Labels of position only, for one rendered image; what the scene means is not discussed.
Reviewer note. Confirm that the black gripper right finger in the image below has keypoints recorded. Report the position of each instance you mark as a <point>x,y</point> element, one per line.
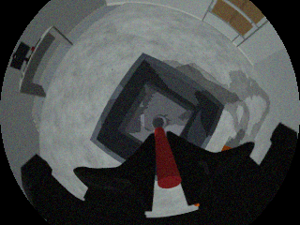
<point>198,168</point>

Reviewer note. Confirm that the dark red peg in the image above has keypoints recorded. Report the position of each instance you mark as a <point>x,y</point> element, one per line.
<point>167,174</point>

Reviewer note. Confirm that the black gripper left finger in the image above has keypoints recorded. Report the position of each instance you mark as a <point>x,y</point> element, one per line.
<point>136,177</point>

